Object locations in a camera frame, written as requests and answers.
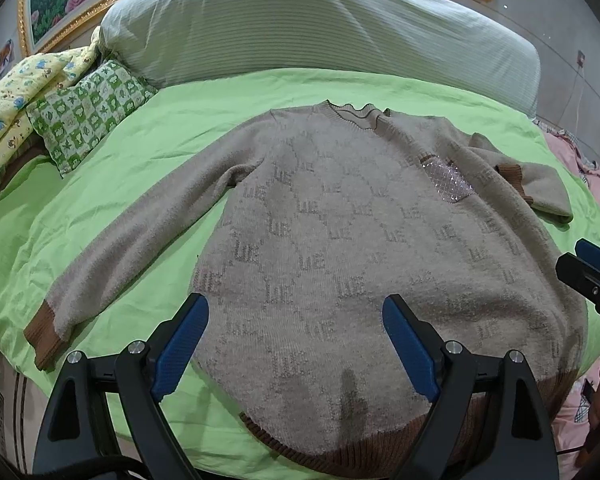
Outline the green bed sheet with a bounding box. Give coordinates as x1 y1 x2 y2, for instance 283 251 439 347
0 70 582 479

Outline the green checkered pillow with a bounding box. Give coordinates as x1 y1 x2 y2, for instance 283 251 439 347
27 60 157 177

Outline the wall socket with cable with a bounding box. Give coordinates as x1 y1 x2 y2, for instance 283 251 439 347
558 50 586 134

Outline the pink patterned bedding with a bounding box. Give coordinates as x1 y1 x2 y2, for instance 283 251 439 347
533 118 600 479

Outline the yellow patterned baby blanket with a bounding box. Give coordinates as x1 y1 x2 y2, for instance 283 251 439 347
0 28 100 184

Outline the beige knit sweater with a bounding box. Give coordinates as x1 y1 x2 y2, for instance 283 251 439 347
24 102 588 479

